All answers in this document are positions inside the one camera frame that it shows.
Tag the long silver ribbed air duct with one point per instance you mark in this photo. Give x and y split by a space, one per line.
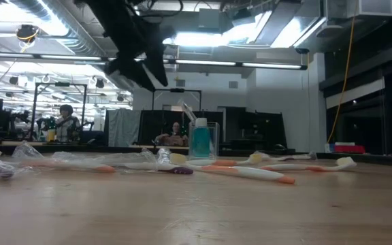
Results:
63 37

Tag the black table frame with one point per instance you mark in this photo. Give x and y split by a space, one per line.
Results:
369 159

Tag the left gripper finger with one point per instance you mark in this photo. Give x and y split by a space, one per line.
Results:
158 58
129 69

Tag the yellow bottle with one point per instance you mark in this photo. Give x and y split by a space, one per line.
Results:
50 135

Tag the long black ceiling light bar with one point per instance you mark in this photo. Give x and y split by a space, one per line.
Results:
267 65

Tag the black background station frame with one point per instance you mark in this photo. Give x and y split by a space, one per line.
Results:
60 84
177 90

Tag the red box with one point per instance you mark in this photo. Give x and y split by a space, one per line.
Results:
349 149

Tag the clear plastic wrapper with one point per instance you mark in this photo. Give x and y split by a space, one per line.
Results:
80 165

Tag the person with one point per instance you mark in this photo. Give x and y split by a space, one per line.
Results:
67 126
175 136

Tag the grey wall vent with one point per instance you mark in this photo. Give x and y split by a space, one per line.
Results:
233 84
180 83

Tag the grey curtain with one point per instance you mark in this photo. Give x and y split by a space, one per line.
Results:
122 127

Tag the white ceiling air unit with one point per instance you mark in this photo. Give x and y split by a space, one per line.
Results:
359 8

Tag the blue white box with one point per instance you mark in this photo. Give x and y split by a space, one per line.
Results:
328 148

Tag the black partition panel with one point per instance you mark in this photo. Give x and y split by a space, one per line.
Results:
148 126

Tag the blue mouthwash bottle white cap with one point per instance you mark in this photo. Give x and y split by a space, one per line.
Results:
201 141

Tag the clear plastic cup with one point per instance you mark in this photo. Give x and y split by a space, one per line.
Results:
215 136

